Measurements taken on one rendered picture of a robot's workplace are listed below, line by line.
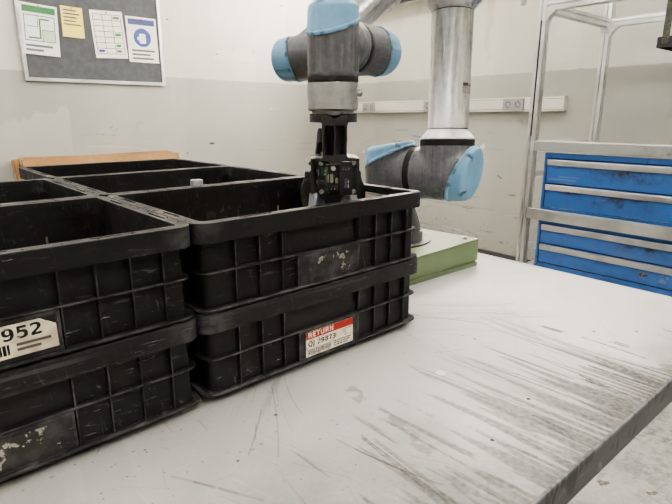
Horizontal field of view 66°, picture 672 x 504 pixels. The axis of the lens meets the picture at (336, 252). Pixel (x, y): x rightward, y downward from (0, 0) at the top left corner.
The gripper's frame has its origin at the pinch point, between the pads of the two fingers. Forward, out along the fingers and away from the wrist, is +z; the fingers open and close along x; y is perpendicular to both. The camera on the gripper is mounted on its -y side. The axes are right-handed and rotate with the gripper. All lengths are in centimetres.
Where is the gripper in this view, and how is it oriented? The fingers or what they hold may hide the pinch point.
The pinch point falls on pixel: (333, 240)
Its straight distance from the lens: 84.2
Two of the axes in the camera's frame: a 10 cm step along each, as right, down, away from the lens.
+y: 0.5, 2.6, -9.6
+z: 0.0, 9.7, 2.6
